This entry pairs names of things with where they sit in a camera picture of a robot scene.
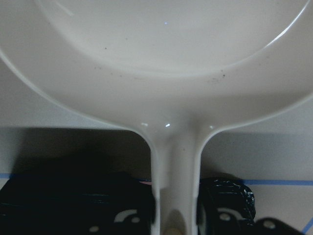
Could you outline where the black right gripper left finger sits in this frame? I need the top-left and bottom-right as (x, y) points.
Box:
(107, 178), (156, 235)

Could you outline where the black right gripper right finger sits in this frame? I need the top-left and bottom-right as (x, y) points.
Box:
(197, 180), (247, 235)

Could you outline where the bin with black bag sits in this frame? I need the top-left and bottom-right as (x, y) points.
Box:
(0, 172), (256, 235)

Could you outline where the white plastic dustpan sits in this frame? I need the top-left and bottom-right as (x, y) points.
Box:
(0, 0), (313, 235)

